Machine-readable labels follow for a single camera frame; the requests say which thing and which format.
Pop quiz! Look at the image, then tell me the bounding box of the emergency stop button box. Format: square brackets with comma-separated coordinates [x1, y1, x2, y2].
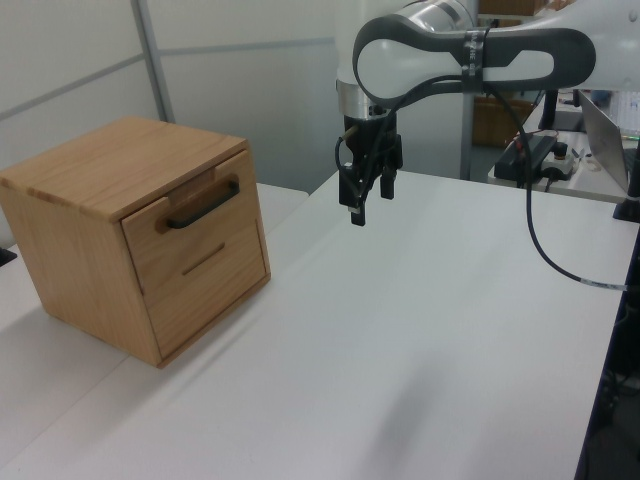
[541, 141, 582, 183]

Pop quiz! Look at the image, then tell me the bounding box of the black monitor stand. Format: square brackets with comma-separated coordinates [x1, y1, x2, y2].
[536, 89, 587, 134]

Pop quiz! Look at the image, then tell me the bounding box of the black power box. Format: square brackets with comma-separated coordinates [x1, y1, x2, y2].
[494, 134, 559, 180]

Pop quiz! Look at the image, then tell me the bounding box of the grey partition post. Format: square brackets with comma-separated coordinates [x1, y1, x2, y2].
[130, 0, 177, 124]

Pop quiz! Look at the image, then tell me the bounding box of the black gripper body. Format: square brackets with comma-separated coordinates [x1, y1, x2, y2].
[342, 113, 404, 182]

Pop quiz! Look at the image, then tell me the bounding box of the brown cardboard box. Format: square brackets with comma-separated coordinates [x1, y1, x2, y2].
[472, 94, 534, 148]

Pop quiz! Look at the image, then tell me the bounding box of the wooden cabinet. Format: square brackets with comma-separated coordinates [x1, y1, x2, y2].
[0, 115, 273, 371]

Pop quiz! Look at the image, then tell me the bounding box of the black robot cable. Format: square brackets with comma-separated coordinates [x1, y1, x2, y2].
[334, 74, 629, 292]

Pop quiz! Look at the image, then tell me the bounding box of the wooden drawer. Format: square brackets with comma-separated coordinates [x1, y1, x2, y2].
[120, 148, 272, 297]

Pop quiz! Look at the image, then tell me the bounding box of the silver laptop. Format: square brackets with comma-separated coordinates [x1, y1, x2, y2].
[576, 89, 639, 189]

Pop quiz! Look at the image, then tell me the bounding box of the black drawer handle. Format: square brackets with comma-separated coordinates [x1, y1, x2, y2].
[165, 179, 241, 232]

